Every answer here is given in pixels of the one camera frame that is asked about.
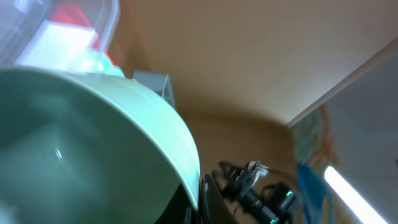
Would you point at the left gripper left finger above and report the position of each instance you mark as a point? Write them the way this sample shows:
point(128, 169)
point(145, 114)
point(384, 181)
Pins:
point(178, 210)

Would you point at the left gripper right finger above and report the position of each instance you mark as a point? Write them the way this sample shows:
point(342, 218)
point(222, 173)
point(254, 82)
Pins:
point(213, 207)

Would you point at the green bowl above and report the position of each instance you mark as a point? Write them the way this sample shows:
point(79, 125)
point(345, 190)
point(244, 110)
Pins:
point(90, 148)

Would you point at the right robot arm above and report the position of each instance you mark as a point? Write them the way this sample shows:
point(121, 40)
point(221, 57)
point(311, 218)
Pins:
point(276, 204)

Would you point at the grey dishwasher rack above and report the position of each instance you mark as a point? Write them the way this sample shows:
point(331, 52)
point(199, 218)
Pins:
point(158, 82)

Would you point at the clear plastic bin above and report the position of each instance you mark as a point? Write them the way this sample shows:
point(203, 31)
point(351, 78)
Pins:
point(66, 35)

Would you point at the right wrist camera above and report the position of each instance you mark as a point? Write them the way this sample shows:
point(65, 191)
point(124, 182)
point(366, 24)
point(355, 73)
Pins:
point(257, 169)

